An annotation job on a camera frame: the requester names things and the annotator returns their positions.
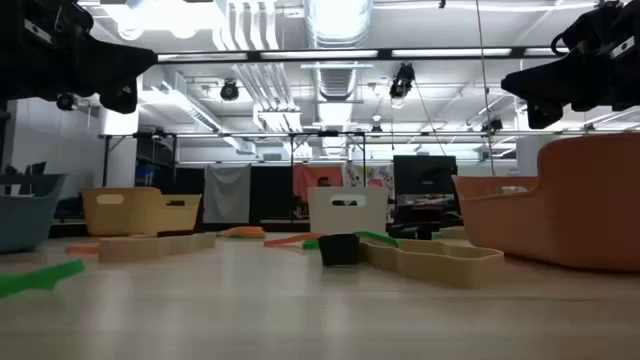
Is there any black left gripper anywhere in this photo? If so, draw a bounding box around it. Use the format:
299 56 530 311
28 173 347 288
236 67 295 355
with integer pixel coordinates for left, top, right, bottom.
0 0 159 115

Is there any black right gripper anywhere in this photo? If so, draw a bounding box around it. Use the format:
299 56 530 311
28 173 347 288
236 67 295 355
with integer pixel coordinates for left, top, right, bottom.
501 0 640 130

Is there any small black cup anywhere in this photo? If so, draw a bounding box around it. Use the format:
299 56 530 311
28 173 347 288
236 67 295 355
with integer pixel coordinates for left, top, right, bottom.
317 233 361 267

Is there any blue storage bin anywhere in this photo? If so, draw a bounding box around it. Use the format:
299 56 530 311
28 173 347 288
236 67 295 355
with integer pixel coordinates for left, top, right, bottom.
134 165 156 188

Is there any orange plastic basket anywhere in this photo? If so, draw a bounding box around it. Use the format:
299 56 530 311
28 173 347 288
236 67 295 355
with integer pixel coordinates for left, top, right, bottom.
452 132 640 274

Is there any small dark desk monitor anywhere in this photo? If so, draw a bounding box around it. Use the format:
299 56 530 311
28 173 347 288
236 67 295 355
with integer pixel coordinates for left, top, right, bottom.
22 161 47 196

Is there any yellow plastic basket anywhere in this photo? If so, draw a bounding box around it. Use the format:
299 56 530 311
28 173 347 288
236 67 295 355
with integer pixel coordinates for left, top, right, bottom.
81 187 203 237

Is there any black monitor screen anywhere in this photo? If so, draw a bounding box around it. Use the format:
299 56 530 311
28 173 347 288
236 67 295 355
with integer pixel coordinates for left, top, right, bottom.
393 155 458 197

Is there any grey hanging cloth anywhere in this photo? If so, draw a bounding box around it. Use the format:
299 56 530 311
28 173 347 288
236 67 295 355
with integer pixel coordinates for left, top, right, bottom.
203 164 251 225

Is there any teal plastic basket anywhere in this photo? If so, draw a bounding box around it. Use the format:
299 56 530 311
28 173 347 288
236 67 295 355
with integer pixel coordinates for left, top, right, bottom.
0 173 68 254

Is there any floral hanging cloth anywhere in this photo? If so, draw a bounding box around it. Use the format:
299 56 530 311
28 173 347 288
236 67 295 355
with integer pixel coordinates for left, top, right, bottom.
343 163 395 196

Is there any red hanging cloth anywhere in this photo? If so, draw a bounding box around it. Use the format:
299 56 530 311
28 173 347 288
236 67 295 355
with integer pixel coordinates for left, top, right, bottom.
293 163 345 219

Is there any white plastic basket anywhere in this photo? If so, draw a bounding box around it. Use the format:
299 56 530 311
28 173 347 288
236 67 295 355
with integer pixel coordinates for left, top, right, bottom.
307 186 390 236

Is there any black right camera cable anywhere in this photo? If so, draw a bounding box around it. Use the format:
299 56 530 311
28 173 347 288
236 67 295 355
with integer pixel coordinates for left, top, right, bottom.
550 30 574 57

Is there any thin hanging cable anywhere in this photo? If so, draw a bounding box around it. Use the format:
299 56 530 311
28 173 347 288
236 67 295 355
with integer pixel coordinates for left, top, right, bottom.
474 0 496 176

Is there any black background table frame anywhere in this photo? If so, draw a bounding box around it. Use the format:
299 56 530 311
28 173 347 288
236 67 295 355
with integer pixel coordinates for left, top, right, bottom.
97 130 366 221

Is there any black overhead frame bar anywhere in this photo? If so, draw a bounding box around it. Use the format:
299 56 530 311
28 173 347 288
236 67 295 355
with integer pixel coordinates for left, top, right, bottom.
157 47 571 63

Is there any black aluminium table frame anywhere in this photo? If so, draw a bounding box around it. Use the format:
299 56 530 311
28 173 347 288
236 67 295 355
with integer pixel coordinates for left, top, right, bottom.
49 219 466 239

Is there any silver ceiling duct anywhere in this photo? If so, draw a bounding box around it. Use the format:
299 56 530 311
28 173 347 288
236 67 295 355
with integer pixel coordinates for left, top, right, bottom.
303 0 374 101

